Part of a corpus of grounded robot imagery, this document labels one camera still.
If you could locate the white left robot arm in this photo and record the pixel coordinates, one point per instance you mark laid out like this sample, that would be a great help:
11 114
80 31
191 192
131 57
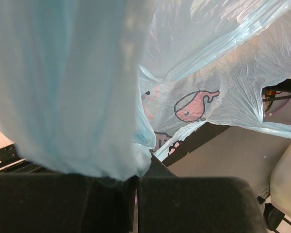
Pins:
280 193

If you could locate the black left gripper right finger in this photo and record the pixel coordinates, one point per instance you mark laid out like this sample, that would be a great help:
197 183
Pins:
171 204

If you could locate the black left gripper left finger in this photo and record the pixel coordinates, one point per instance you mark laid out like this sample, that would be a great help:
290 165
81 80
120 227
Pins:
56 203

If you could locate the light blue plastic bag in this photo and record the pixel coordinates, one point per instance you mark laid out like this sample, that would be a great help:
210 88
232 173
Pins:
92 86

